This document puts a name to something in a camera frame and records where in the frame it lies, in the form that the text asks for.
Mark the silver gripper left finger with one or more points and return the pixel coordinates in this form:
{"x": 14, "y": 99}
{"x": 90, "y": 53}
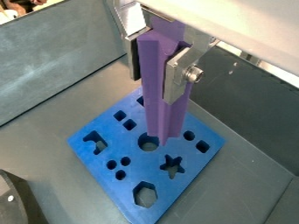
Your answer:
{"x": 133, "y": 26}

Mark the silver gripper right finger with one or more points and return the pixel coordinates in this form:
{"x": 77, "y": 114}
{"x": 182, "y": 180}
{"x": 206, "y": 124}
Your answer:
{"x": 182, "y": 69}

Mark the black object at corner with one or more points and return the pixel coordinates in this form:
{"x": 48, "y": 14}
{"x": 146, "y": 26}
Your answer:
{"x": 19, "y": 206}

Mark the blue shape-sorting board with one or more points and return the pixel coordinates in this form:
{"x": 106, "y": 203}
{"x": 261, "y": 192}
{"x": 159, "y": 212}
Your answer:
{"x": 142, "y": 173}

